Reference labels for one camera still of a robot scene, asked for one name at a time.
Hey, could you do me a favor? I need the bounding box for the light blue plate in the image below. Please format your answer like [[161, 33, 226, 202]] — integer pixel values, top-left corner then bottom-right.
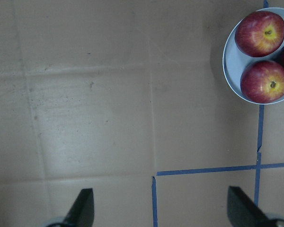
[[222, 7, 284, 104]]

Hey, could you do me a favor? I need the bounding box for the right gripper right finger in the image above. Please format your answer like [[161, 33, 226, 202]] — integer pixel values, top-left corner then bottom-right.
[[227, 186, 284, 227]]

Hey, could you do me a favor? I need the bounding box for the red apple on plate near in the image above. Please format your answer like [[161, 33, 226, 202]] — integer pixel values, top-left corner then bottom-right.
[[240, 61, 284, 104]]

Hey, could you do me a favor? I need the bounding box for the red apple on plate side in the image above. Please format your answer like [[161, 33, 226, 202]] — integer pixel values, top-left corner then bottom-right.
[[235, 11, 284, 57]]

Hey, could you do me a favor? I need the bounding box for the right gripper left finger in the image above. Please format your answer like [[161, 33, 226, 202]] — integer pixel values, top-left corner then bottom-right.
[[61, 188, 94, 227]]

